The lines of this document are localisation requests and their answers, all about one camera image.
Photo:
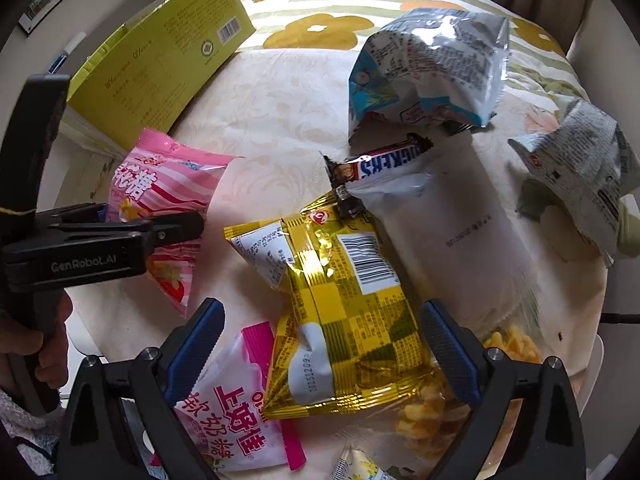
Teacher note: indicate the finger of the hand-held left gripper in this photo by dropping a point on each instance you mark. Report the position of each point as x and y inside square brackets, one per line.
[175, 232]
[100, 211]

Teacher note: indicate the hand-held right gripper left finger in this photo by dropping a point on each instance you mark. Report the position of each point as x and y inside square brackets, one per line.
[197, 345]

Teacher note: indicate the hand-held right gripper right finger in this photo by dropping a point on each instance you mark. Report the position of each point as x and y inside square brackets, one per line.
[447, 347]

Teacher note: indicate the pink striped candy packet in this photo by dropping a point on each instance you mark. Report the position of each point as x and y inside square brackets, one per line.
[165, 185]

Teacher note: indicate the yellow foil snack packet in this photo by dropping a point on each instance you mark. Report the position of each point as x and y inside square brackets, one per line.
[345, 310]

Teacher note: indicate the silver and blue snack bag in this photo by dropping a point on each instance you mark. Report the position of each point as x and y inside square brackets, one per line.
[440, 70]

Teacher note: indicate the person's left hand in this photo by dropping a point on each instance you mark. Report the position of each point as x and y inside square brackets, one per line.
[47, 355]

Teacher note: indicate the pink and white candy packet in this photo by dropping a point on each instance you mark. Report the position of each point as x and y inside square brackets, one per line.
[235, 410]

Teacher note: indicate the clear bag of yellow puffs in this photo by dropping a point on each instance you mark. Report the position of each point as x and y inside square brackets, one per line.
[460, 240]

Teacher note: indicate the small white and yellow packet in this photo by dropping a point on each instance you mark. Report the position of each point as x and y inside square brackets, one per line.
[357, 466]

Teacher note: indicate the yellow-green cardboard box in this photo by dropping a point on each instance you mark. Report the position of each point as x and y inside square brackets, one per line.
[160, 60]

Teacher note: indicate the white marker pen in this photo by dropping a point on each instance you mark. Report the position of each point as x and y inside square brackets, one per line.
[70, 50]

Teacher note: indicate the brown chocolate bar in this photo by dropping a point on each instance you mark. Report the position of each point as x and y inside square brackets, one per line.
[380, 165]

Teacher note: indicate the grey crumpled snack packet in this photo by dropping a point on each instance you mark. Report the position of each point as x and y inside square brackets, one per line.
[575, 165]

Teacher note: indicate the flower print striped pillow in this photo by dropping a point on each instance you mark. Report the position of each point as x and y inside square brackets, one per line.
[320, 20]

